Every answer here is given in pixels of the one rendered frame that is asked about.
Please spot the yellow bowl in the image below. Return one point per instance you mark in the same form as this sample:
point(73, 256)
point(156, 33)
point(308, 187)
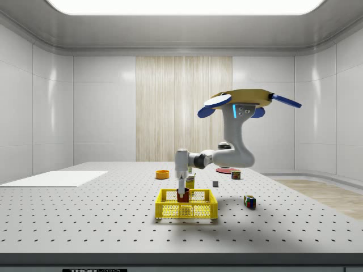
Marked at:
point(162, 174)

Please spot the red plate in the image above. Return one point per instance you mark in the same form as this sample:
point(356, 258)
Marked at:
point(224, 170)

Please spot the puzzle cube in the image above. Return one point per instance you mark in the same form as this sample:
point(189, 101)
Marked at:
point(249, 202)

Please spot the grey cube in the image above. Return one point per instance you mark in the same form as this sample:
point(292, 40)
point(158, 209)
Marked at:
point(215, 184)

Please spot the red mug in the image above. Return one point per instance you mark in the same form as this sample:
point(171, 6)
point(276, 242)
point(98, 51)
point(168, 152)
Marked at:
point(185, 197)

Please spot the flat-sided can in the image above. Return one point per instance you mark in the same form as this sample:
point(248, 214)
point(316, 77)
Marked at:
point(236, 174)

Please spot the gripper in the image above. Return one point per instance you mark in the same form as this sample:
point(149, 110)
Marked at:
point(181, 184)

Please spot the yellow basket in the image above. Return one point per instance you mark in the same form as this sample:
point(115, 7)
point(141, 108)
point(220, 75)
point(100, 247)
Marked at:
point(185, 211)

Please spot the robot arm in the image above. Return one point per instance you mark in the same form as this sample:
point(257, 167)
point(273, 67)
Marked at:
point(235, 153)

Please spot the yellow and white box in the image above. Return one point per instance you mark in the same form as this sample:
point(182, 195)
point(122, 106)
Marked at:
point(190, 182)

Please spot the white board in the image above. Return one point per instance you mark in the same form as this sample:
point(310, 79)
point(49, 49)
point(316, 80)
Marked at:
point(54, 178)

